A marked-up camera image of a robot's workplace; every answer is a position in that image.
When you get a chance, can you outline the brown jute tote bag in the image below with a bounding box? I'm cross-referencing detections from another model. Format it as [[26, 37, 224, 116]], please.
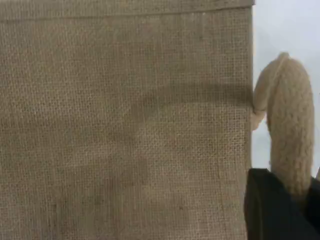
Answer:
[[0, 0, 320, 240]]

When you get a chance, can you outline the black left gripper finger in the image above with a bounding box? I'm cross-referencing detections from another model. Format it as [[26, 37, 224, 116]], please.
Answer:
[[305, 174, 320, 240], [243, 167, 312, 240]]

